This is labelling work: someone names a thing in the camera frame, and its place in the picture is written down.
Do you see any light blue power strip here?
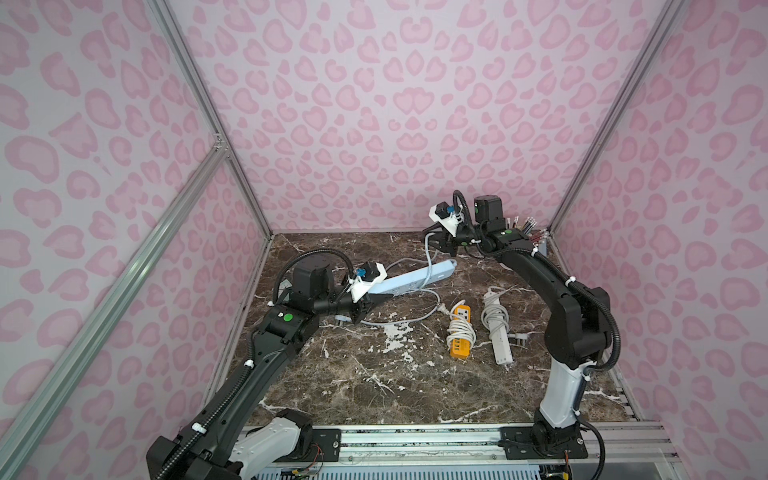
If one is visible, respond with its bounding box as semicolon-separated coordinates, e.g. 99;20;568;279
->
368;260;457;296

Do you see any orange strip white cord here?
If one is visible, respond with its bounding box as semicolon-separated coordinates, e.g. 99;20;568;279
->
436;299;478;352

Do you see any orange power strip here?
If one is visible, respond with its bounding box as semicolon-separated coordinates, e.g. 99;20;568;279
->
446;301;476;360

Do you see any white power strip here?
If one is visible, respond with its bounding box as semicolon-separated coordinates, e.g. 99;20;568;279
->
481;287;514;366

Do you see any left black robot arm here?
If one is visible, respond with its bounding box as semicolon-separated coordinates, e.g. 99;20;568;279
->
146;248;390;479

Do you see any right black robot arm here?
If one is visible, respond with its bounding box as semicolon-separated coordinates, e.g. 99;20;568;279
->
424;190;622;439

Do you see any bundle of pencils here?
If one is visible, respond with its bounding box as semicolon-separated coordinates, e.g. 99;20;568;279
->
511;216;550;246

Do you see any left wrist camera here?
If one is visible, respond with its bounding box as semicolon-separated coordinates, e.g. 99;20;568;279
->
349;262;387;303

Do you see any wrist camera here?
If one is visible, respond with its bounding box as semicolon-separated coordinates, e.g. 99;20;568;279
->
349;262;387;303
429;202;463;237

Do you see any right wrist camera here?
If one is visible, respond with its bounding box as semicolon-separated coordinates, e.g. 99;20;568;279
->
429;202;463;237

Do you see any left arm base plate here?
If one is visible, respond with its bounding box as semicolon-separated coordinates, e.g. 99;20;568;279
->
277;428;342;463

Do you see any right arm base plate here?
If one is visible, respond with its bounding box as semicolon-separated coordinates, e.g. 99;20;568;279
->
498;422;588;460

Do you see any aluminium front rail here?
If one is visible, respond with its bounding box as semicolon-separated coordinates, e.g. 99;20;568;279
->
250;422;681;479

